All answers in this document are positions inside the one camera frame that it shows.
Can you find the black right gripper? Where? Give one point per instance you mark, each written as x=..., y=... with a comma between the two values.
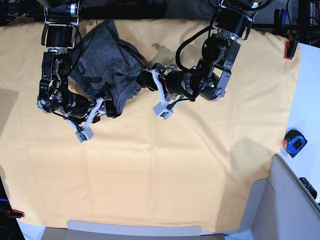
x=104, y=106

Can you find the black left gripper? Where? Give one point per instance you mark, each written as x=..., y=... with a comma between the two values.
x=145, y=78

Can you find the grey long-sleeve shirt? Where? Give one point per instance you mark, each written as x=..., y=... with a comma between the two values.
x=108, y=65

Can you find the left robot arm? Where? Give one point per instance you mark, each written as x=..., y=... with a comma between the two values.
x=231, y=22

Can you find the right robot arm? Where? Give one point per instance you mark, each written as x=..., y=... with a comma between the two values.
x=60, y=32

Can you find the yellow table cloth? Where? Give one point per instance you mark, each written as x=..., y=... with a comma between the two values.
x=194, y=169

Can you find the red clamp left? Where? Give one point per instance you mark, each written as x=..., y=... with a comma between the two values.
x=14, y=214

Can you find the red clamp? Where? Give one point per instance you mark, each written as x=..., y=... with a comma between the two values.
x=14, y=214
x=291, y=46

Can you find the red clamp right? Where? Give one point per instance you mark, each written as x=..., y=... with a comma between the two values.
x=291, y=46

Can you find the blue tape measure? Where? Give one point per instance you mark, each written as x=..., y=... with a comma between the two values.
x=293, y=142

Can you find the black perforated object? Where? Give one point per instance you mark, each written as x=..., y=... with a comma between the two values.
x=309, y=187

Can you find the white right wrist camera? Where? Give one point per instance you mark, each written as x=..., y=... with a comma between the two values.
x=82, y=128

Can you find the blue handled tool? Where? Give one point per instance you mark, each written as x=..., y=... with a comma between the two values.
x=282, y=18

